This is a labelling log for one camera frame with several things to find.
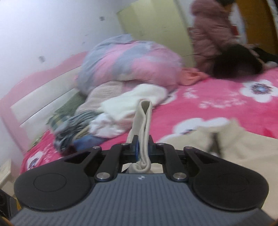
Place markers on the cream fleece garment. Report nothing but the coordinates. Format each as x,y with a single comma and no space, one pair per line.
123,107

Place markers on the white pale pink garment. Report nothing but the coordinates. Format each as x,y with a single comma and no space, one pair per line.
104,126

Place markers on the pink checkered knit blanket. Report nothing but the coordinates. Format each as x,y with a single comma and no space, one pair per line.
104,92

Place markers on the yellow-green wardrobe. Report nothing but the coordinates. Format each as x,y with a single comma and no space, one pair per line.
161,22

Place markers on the pink floral bed blanket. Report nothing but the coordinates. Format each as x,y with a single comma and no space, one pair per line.
252,103

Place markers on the pink grey rolled duvet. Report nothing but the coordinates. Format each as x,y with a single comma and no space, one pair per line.
123,59

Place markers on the olive green fuzzy cushion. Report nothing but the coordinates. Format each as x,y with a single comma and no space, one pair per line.
71,105

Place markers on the white padded headboard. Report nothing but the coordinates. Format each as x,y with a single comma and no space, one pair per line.
28,106

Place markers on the plaid pillow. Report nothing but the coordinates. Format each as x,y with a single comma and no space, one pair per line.
56,120

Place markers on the blue denim jeans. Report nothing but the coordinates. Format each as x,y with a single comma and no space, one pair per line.
87,141

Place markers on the person in mauve puffer coat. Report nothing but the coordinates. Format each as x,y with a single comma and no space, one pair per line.
217,50

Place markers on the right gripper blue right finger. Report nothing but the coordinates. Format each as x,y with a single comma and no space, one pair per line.
166,155

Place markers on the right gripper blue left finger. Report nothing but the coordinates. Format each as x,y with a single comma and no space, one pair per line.
115,158

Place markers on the salmon orange cloth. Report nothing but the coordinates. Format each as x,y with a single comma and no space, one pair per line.
191,76

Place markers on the beige zip-up jacket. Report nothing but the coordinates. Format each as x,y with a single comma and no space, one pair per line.
229,141

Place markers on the brown wooden door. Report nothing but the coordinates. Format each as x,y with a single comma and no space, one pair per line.
259,24

